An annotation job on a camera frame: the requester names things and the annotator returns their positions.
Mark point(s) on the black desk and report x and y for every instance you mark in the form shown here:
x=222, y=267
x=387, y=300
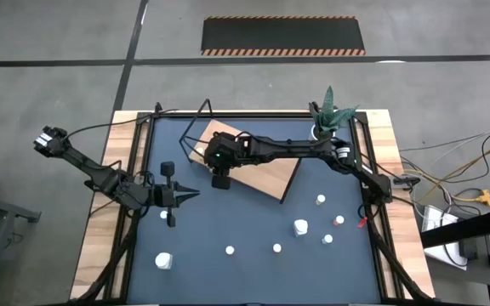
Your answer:
x=466, y=227

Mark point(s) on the white box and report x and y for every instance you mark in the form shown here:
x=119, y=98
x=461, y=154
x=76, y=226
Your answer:
x=436, y=219

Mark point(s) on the red pill bottle white cap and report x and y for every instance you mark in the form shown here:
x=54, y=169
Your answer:
x=338, y=220

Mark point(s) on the black aluminium table frame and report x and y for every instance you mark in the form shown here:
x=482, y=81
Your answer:
x=270, y=115

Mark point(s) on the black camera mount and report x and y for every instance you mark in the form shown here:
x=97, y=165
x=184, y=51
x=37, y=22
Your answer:
x=406, y=181

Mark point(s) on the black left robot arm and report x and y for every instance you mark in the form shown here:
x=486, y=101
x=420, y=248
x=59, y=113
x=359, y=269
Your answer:
x=87, y=163

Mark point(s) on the black hazard striped floor mat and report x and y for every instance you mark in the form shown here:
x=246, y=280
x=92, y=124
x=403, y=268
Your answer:
x=283, y=36

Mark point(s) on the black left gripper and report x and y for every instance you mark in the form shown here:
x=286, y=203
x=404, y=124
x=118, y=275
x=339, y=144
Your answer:
x=164, y=196

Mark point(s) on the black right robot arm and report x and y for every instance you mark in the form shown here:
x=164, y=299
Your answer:
x=287, y=149

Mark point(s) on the pale yellow pill bottle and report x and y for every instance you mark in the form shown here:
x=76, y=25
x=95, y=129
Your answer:
x=320, y=199
x=200, y=151

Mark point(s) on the wooden shelf black metal frame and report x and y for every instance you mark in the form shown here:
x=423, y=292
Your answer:
x=270, y=174

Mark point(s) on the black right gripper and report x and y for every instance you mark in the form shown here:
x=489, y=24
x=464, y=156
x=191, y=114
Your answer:
x=220, y=182

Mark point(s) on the pink pill bottle white cap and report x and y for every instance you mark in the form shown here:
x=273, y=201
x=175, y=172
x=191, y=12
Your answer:
x=229, y=250

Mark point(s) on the yellow power splitter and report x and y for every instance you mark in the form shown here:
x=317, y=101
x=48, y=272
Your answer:
x=485, y=197

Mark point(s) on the amber pill bottle white cap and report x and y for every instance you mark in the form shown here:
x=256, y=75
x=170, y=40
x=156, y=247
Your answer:
x=277, y=247

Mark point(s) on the snake plant white pot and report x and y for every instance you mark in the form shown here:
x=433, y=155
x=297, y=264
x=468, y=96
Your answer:
x=328, y=115

